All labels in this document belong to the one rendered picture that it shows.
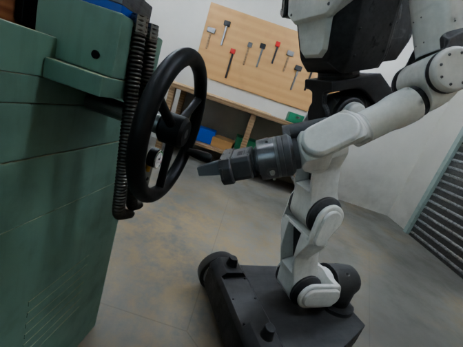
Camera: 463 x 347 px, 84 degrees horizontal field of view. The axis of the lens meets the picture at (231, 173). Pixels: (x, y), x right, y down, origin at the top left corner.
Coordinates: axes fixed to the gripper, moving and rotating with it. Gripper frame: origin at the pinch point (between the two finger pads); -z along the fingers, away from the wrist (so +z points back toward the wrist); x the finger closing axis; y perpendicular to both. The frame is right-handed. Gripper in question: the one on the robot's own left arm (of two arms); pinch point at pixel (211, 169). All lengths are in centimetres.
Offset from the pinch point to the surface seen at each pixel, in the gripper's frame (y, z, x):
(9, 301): -11.6, -37.1, -22.8
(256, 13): 96, 16, 332
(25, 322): -20, -42, -20
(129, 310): -57, -53, 17
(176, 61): 21.1, 3.3, -14.4
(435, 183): -147, 193, 264
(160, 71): 20.1, 1.4, -17.1
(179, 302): -67, -38, 30
